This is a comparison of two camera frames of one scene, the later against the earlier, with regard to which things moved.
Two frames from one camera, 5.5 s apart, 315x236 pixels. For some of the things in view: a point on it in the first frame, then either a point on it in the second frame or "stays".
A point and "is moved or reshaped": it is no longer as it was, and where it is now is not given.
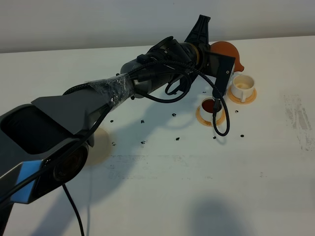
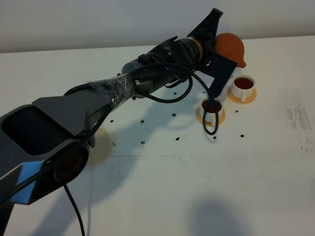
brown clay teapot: (226, 48) is moved or reshaped
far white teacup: (242, 87) stays
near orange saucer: (208, 123) stays
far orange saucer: (238, 101) stays
